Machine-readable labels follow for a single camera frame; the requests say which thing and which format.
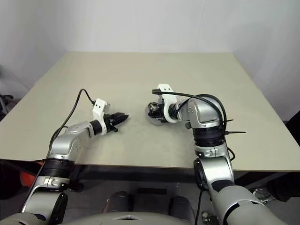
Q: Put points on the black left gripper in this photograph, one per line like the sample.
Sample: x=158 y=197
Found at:
x=110 y=124

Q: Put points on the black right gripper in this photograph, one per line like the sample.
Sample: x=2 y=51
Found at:
x=162 y=110

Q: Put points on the grey round disc object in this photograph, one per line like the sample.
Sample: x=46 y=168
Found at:
x=152 y=121

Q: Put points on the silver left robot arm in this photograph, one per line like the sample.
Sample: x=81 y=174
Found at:
x=61 y=143

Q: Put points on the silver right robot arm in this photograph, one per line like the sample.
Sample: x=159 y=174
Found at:
x=206 y=112

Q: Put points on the black zip tie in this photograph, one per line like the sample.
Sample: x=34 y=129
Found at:
x=228 y=121
x=236 y=132

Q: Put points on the dark rounded shape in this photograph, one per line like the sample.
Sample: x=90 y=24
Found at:
x=119 y=201

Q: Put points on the grey robot torso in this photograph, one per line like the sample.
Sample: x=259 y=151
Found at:
x=93 y=219

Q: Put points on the grey chair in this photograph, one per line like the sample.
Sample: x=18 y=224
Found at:
x=9 y=86

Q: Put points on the grey white shoe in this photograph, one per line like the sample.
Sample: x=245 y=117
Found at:
x=261 y=194

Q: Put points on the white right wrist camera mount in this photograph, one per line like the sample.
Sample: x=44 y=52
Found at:
x=167 y=93

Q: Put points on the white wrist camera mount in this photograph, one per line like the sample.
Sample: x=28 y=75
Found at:
x=98 y=110
x=167 y=93

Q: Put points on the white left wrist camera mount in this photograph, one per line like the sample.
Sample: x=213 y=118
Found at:
x=98 y=110

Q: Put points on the black table frame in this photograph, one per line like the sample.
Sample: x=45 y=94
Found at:
x=131 y=173

